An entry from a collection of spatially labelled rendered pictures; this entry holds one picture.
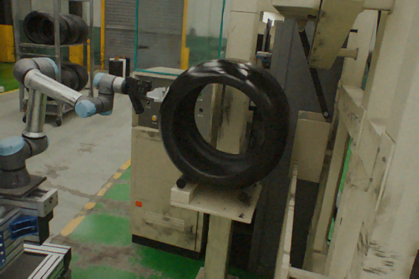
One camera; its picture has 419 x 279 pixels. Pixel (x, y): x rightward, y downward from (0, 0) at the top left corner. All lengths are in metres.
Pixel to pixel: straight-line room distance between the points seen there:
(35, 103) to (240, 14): 1.11
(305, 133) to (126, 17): 10.05
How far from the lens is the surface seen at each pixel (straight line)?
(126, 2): 11.29
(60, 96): 1.56
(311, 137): 1.58
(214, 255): 2.05
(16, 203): 1.92
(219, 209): 1.47
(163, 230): 2.40
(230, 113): 1.66
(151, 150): 2.17
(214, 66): 1.28
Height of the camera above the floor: 1.55
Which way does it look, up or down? 16 degrees down
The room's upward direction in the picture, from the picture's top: 5 degrees clockwise
